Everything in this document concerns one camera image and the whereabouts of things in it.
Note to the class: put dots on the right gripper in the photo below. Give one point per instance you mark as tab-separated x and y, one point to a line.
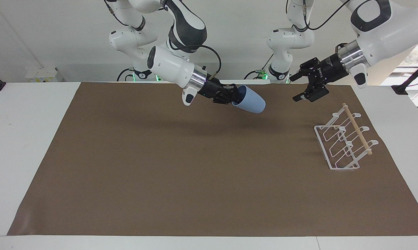
214	89

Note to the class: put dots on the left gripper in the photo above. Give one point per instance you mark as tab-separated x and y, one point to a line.
330	69

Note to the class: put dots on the light blue cup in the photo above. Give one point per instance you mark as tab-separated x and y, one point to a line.
252	101

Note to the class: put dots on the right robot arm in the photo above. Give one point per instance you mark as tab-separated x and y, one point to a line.
170	64

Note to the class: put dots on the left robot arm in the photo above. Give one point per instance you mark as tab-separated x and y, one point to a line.
385	31

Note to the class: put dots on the white box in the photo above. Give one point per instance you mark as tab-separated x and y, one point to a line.
41	75

